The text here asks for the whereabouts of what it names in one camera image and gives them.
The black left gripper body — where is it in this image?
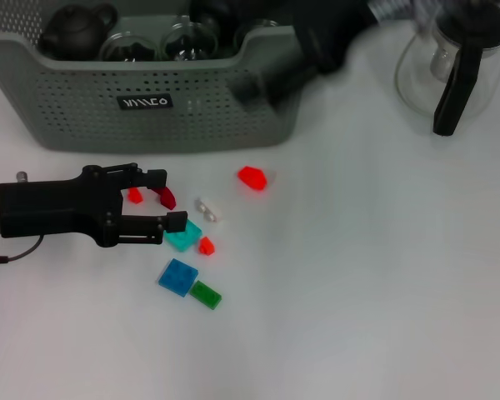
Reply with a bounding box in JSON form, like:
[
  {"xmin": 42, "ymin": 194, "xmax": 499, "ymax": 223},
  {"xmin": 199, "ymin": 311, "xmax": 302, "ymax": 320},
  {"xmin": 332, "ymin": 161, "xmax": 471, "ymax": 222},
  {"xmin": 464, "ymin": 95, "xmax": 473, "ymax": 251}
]
[{"xmin": 0, "ymin": 165, "xmax": 124, "ymax": 248}]

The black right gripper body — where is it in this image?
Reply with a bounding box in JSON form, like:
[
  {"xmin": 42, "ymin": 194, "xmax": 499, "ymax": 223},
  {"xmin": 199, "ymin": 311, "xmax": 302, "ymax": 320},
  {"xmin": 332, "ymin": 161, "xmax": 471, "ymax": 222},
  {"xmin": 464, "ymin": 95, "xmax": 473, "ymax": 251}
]
[{"xmin": 291, "ymin": 0, "xmax": 376, "ymax": 76}]

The blue square toy brick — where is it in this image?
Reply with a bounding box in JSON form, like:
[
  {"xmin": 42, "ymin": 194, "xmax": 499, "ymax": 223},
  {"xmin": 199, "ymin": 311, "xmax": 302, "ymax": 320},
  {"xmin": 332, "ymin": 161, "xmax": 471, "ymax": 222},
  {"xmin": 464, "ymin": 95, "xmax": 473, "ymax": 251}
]
[{"xmin": 157, "ymin": 257, "xmax": 200, "ymax": 298}]

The green toy brick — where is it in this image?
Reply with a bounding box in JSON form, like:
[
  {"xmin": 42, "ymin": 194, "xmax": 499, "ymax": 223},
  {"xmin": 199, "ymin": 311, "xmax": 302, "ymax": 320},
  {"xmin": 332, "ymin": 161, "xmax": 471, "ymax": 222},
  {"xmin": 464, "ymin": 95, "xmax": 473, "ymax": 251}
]
[{"xmin": 190, "ymin": 280, "xmax": 223, "ymax": 311}]

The large red toy block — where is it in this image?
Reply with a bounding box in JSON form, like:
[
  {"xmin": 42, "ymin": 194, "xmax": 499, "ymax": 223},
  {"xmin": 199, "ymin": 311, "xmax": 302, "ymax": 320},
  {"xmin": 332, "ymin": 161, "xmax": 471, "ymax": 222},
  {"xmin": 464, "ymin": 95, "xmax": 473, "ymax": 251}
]
[{"xmin": 237, "ymin": 165, "xmax": 268, "ymax": 193}]

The dark red curved block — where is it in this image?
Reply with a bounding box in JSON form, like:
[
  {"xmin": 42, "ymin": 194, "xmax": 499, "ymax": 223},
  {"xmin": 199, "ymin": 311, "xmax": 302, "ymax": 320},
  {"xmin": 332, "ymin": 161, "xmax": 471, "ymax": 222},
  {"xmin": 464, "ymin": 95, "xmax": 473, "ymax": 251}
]
[{"xmin": 152, "ymin": 186, "xmax": 178, "ymax": 210}]

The grey-green perforated storage bin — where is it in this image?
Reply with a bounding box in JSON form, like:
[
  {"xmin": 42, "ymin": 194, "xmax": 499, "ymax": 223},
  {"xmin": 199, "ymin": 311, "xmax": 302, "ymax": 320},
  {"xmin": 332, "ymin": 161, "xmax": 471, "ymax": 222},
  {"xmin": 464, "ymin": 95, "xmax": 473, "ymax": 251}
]
[{"xmin": 0, "ymin": 0, "xmax": 333, "ymax": 153}]

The teal square toy brick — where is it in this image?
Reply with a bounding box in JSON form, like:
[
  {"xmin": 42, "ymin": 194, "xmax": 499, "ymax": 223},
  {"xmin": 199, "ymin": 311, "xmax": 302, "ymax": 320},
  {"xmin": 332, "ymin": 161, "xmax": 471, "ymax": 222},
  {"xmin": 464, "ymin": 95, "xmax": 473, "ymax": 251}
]
[{"xmin": 164, "ymin": 220, "xmax": 203, "ymax": 253}]

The white toy brick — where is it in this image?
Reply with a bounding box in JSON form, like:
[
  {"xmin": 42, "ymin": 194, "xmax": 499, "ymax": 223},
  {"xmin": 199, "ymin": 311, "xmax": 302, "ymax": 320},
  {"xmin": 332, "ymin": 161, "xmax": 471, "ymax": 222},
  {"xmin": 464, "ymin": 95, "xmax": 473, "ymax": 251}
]
[{"xmin": 194, "ymin": 196, "xmax": 225, "ymax": 224}]

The dark clay teapot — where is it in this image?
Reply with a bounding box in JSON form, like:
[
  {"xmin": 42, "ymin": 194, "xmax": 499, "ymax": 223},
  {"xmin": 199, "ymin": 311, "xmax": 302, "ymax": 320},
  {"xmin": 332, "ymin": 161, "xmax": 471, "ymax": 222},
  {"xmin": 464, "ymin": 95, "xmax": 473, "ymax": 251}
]
[{"xmin": 37, "ymin": 2, "xmax": 118, "ymax": 60}]

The glass pitcher black handle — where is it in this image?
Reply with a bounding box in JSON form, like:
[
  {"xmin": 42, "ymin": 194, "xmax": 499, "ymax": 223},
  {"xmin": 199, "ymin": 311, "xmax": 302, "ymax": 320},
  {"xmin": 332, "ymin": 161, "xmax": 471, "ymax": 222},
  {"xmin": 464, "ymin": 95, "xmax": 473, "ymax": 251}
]
[{"xmin": 394, "ymin": 0, "xmax": 500, "ymax": 138}]

